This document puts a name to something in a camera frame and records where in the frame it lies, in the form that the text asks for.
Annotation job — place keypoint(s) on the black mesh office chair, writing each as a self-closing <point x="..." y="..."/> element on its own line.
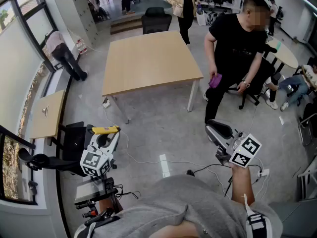
<point x="49" y="161"/>

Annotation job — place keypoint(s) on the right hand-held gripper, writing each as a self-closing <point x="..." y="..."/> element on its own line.
<point x="245" y="150"/>

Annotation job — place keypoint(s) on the pack of water bottles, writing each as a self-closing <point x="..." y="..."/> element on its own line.
<point x="81" y="46"/>

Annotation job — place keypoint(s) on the person's right forearm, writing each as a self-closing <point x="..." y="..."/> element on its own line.
<point x="241" y="185"/>

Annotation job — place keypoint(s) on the large light wooden table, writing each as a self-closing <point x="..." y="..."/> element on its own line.
<point x="148" y="61"/>

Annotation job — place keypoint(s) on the grey metal lockers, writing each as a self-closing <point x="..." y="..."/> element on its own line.
<point x="79" y="14"/>

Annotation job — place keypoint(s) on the white shopping bag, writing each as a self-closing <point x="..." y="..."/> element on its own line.
<point x="201" y="18"/>

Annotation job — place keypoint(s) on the black screen mount clamp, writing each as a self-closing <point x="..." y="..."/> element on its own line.
<point x="94" y="212"/>

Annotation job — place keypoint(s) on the black desk base panel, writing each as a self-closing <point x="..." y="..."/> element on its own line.
<point x="74" y="140"/>

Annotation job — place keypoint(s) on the wooden steps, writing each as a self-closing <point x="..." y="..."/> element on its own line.
<point x="126" y="25"/>

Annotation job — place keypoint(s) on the person's black shoe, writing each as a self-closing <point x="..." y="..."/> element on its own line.
<point x="190" y="173"/>

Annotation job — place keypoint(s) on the person's grey shirt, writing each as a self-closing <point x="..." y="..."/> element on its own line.
<point x="173" y="202"/>

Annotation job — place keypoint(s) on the purple pouch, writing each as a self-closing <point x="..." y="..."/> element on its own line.
<point x="215" y="81"/>

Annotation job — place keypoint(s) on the round light wooden table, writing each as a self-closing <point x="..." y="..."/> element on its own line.
<point x="284" y="54"/>

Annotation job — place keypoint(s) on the black chest-mounted screen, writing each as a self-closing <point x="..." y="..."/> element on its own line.
<point x="89" y="190"/>

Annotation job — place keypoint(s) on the small wooden side desk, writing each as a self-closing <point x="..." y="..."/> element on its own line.
<point x="49" y="123"/>

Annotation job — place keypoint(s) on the white power strip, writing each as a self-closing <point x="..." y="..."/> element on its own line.
<point x="106" y="104"/>
<point x="263" y="173"/>

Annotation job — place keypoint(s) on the yellow marker pen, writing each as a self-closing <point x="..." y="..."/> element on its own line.
<point x="105" y="130"/>

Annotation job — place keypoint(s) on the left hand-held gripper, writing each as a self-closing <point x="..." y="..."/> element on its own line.
<point x="95" y="161"/>

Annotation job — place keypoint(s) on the metal frame chair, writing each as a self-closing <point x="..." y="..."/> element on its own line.
<point x="305" y="130"/>

